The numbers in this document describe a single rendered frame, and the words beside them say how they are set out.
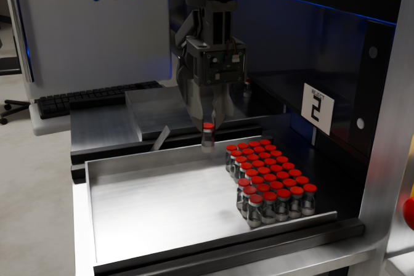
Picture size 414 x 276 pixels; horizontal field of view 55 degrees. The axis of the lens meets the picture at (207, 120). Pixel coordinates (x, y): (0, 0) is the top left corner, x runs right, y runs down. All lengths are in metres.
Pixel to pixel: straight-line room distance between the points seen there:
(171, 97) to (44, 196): 1.43
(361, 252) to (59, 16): 1.07
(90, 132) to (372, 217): 0.60
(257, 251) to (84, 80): 0.98
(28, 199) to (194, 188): 1.76
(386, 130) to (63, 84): 1.07
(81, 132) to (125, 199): 0.30
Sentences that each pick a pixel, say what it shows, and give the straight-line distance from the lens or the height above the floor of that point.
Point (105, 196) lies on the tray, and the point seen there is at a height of 0.88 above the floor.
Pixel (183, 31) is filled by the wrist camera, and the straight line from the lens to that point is 0.63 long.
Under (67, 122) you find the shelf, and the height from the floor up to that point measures 0.80.
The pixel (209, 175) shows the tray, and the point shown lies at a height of 0.88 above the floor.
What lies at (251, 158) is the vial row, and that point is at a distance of 0.69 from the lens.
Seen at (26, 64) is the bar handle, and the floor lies 0.94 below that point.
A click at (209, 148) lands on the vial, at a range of 0.65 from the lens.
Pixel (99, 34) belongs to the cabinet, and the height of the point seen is 0.99.
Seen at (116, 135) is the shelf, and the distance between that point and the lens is 0.89.
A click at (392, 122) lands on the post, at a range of 0.54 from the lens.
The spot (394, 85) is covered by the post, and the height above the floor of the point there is 1.11.
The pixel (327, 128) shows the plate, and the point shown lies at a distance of 0.65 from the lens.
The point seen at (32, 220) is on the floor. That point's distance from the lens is 2.21.
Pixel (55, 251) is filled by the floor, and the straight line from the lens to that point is 1.99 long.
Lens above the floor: 1.27
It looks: 24 degrees down
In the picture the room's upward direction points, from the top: straight up
